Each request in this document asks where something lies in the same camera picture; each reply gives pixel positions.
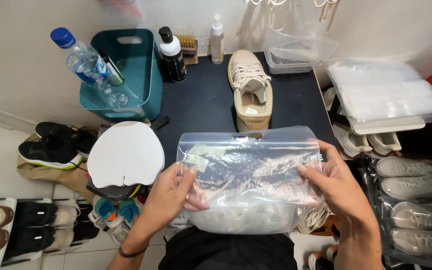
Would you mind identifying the clear zip plastic bag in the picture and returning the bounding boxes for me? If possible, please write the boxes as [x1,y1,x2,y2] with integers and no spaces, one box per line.
[176,125,324,235]

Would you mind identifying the white orange black shoe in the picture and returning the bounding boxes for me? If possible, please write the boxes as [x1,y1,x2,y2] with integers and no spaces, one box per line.
[307,245,339,270]

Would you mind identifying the wooden bristle brush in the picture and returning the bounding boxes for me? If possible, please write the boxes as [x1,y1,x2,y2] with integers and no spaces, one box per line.
[175,34,199,65]

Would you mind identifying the brown paper bag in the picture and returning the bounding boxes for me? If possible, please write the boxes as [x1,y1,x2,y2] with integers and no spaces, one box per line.
[16,132,97,204]

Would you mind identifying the clear plastic container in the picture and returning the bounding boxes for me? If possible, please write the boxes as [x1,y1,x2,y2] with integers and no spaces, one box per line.
[263,27,340,75]

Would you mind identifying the bagged grey sneaker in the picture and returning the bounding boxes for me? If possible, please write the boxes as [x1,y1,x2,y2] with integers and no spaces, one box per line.
[389,227,432,256]
[380,176,432,200]
[390,201,432,230]
[374,156,432,178]

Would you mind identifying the black sneaker neon sole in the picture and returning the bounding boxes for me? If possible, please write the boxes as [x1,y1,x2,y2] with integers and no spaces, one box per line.
[34,121,99,159]
[18,134,84,170]

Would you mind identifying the stack of clear plastic bags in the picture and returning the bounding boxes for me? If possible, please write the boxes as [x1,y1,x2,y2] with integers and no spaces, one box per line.
[326,59,432,125]

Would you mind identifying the clear spray bottle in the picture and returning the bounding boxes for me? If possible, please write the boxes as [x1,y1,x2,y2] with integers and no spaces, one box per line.
[210,15,225,65]

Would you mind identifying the brown sneaker white laces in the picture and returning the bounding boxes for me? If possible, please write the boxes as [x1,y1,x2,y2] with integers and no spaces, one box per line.
[296,202,341,238]

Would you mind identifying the clear water bottle blue cap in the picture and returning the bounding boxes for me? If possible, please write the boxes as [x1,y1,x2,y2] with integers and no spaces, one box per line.
[50,27,131,109]

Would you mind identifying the white hangers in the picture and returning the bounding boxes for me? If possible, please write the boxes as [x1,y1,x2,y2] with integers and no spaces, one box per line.
[244,0,341,23]

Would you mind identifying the person's right hand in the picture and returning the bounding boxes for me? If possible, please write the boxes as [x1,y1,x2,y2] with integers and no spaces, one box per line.
[296,138,377,231]

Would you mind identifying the black wristband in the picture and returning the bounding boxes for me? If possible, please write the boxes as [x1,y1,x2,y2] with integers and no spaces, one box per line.
[118,244,149,259]

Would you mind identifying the teal plastic basket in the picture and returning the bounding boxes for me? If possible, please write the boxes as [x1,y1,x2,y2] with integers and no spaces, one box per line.
[79,29,163,123]

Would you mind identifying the black yellow shoe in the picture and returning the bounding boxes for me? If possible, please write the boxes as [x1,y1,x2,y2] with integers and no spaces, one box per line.
[85,179,150,202]

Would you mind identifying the black white cleaner bottle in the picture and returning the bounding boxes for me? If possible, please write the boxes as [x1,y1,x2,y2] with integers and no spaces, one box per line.
[158,26,188,83]

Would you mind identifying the beige lace-up sneaker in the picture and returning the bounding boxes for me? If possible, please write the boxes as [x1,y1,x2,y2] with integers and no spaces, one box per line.
[227,49,274,133]

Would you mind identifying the person's black clothing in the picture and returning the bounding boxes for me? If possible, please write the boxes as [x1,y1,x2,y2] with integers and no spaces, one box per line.
[158,225,299,270]

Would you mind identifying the person's left hand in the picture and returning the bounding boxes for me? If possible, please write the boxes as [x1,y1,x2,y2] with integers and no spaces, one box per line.
[140,163,210,235]

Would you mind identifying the white shoe rack with shoes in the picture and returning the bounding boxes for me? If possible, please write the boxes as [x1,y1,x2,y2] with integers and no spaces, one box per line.
[0,197,100,270]

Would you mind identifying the black green sponge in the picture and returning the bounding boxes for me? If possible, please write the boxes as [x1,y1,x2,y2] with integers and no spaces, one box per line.
[97,50,125,86]

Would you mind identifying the stack of white shoe inserts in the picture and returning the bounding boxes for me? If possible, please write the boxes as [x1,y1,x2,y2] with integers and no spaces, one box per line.
[87,121,166,189]

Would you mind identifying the white tray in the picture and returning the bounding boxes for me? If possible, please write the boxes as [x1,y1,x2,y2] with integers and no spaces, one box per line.
[349,114,427,136]

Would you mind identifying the blue orange sandal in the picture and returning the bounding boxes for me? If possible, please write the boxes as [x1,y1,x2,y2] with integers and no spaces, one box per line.
[118,199,141,226]
[94,197,120,224]

